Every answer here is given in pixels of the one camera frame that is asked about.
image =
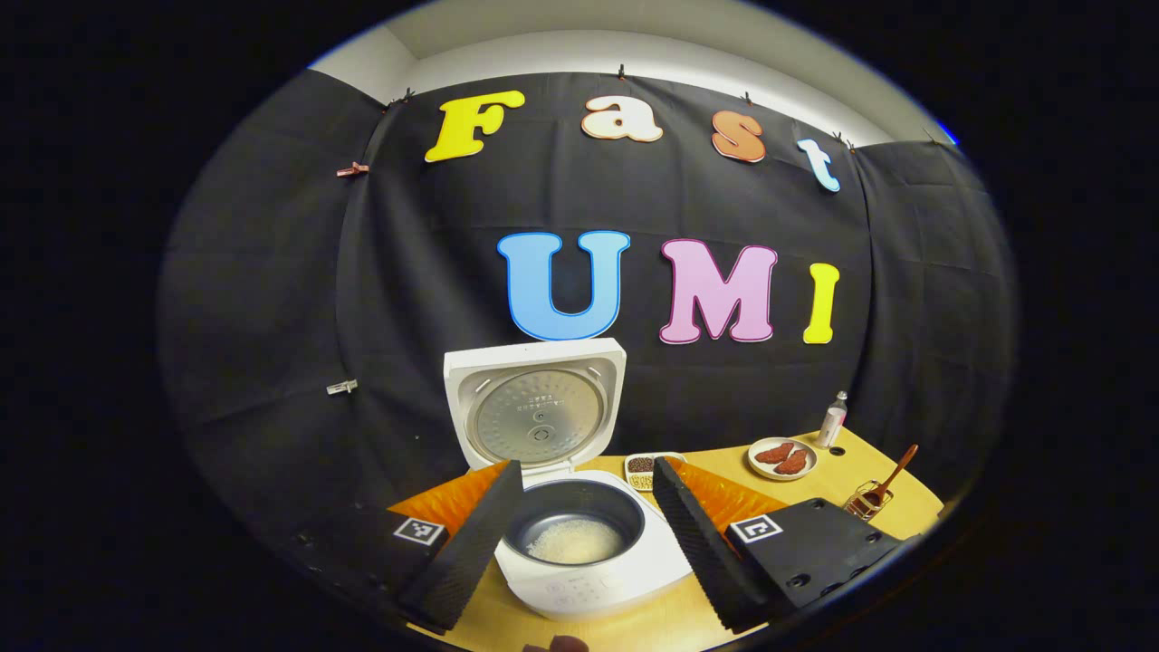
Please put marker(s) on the pink cloth clip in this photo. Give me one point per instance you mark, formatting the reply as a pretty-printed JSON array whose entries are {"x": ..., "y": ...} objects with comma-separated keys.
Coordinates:
[{"x": 353, "y": 168}]

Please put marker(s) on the brown wooden spoon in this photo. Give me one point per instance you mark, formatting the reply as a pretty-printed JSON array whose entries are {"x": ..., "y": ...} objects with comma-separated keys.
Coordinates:
[{"x": 892, "y": 475}]

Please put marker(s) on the white divided grain dish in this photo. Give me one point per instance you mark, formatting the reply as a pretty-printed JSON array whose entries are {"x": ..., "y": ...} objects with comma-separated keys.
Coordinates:
[{"x": 638, "y": 469}]

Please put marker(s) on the white round plate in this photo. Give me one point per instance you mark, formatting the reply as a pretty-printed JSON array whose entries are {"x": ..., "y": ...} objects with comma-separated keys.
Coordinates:
[{"x": 761, "y": 466}]

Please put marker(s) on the small bottle with pink label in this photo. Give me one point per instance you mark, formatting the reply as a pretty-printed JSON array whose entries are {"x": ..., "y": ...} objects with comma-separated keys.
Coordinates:
[{"x": 831, "y": 426}]

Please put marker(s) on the white rice cooker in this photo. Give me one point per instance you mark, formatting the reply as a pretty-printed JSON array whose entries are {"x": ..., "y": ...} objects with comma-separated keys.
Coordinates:
[{"x": 543, "y": 417}]

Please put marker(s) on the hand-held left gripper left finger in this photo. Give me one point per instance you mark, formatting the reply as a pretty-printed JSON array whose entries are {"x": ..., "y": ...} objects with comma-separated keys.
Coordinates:
[{"x": 471, "y": 552}]

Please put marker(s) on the brown meat piece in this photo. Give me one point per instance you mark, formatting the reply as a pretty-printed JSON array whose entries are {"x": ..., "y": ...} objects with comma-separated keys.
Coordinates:
[
  {"x": 772, "y": 454},
  {"x": 792, "y": 463}
]

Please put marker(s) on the silver cloth clip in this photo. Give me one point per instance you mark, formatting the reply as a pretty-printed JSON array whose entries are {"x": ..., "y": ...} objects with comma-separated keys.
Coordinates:
[{"x": 342, "y": 388}]

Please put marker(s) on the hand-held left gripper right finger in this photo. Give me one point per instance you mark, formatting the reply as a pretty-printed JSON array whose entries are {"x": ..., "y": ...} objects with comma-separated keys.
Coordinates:
[{"x": 697, "y": 552}]

